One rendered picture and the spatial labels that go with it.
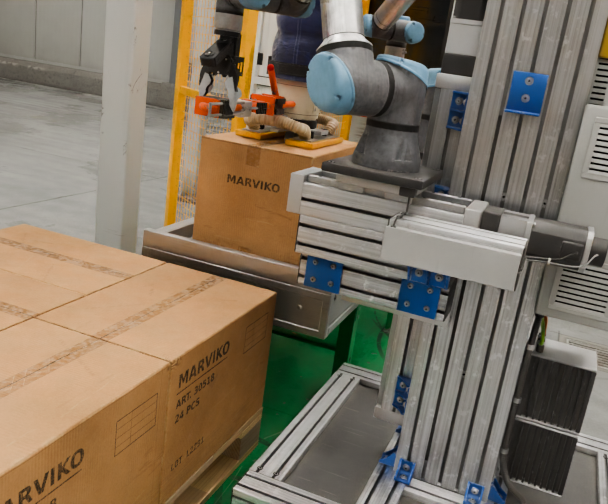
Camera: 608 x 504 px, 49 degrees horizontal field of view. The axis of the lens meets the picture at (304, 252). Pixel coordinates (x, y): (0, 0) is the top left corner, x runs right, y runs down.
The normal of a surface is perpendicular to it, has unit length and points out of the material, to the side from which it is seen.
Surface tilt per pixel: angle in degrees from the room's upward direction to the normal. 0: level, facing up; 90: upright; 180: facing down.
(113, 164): 90
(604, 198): 90
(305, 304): 90
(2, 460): 0
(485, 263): 90
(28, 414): 0
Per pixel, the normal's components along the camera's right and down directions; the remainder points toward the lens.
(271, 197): -0.36, 0.21
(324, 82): -0.82, 0.17
